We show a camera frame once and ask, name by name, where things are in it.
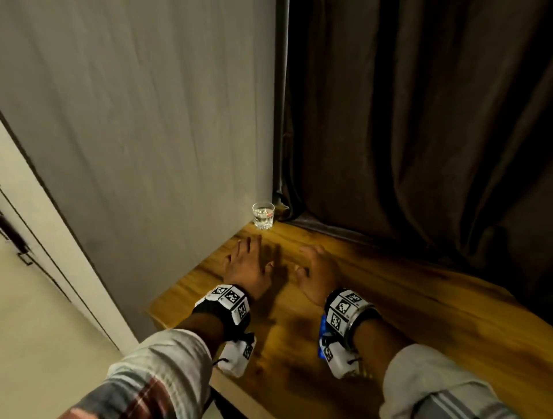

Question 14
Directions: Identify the clear drinking glass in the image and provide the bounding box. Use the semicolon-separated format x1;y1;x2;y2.
252;201;276;230

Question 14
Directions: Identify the cream cabinet door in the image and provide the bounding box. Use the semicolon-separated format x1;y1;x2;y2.
0;120;140;356

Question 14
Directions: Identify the person's right forearm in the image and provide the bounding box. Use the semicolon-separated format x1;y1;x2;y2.
352;319;521;419

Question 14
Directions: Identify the blue blister pack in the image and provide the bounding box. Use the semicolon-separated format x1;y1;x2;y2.
317;315;330;361

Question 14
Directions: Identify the black door handle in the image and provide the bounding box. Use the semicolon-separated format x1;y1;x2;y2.
0;211;35;266

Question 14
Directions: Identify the person's left forearm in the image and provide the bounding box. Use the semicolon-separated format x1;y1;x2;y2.
58;313;225;419

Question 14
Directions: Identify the silver metal bracelet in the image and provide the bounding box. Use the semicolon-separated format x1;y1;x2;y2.
344;304;377;347

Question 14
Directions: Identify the person's left hand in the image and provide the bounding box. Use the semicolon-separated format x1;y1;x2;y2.
224;235;274;301

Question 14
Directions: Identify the brown curtain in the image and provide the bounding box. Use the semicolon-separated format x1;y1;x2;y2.
272;0;553;325

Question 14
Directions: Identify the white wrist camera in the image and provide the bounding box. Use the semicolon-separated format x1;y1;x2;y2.
319;332;362;380
215;334;257;379

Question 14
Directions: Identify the person's right hand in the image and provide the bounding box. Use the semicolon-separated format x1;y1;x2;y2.
295;245;342;307

